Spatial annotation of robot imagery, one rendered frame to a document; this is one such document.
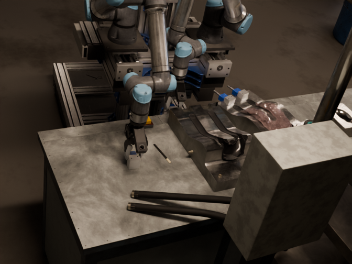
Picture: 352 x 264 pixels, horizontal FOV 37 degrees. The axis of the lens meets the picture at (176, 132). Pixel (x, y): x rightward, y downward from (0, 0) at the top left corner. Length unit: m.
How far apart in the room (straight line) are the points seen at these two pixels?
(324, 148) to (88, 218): 0.97
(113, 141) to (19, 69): 2.05
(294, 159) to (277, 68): 3.56
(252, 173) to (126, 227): 0.69
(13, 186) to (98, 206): 1.28
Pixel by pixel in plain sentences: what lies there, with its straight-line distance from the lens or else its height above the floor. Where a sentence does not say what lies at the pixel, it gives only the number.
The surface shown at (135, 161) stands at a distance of 2.30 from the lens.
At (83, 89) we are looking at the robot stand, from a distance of 3.79.
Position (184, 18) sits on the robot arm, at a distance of 2.57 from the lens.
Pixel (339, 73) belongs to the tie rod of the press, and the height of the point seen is 1.58.
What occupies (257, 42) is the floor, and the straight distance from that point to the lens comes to 5.39.
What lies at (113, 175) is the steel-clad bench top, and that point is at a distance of 2.29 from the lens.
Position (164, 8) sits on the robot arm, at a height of 1.42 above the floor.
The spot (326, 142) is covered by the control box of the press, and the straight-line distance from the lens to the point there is 1.62.
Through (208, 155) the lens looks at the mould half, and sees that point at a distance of 2.32.
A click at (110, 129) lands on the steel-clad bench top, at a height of 0.80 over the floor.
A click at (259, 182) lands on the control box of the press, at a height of 1.36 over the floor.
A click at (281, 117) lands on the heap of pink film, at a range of 2.71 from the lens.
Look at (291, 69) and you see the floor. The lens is 5.09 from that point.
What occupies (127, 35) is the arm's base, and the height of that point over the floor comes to 1.09.
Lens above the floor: 2.37
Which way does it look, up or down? 37 degrees down
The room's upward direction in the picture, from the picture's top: 12 degrees clockwise
